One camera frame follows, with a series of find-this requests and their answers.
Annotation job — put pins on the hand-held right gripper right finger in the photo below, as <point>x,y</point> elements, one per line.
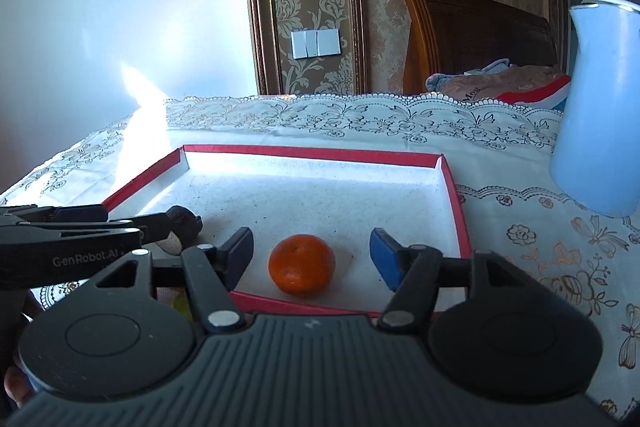
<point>386,257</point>

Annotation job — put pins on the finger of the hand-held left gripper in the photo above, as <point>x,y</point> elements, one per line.
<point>150,227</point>
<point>50,214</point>

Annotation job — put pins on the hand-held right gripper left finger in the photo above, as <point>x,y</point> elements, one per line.
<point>241,252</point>

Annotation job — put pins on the dark sugarcane piece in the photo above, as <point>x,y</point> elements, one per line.
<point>185,222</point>

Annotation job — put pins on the orange tangerine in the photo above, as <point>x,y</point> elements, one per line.
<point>301,264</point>

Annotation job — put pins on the red cardboard box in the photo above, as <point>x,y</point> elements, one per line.
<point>325,197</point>

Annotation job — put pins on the pink blanket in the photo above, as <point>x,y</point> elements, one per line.
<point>490,82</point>

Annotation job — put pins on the red white striped pillow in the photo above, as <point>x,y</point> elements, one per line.
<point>542,94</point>

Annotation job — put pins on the wooden chair with clothes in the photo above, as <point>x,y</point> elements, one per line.
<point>475,37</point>

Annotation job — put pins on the light blue electric kettle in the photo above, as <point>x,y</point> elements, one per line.
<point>600,107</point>

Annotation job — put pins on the white wall light switch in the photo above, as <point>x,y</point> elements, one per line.
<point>316,43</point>

